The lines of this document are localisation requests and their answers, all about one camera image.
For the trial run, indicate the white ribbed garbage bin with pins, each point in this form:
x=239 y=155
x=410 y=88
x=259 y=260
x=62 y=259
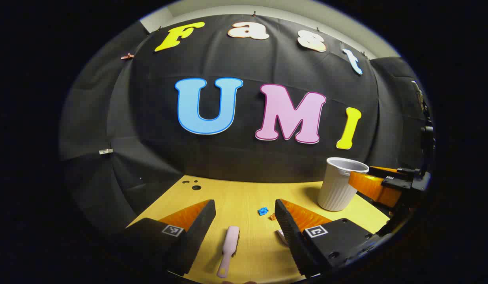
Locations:
x=338 y=185

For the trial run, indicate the orange cloth clip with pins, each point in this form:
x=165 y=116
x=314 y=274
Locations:
x=127 y=56

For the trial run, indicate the small lilac broom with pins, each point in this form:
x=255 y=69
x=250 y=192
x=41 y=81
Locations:
x=230 y=244

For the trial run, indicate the blue paper ball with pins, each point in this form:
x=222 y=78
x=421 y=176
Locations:
x=263 y=211

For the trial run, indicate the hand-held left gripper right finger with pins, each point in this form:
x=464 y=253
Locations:
x=291 y=236

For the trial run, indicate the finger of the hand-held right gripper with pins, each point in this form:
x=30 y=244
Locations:
x=386 y=170
x=370 y=187

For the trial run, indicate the lilac dustpan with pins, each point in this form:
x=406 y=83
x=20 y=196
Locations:
x=281 y=236

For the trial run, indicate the wooden desktop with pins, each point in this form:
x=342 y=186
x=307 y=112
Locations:
x=247 y=197

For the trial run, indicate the white cloth clip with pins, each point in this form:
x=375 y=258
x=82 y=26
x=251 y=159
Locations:
x=105 y=151

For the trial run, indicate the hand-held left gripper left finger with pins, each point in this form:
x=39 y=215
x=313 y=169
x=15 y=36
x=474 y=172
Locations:
x=200 y=225

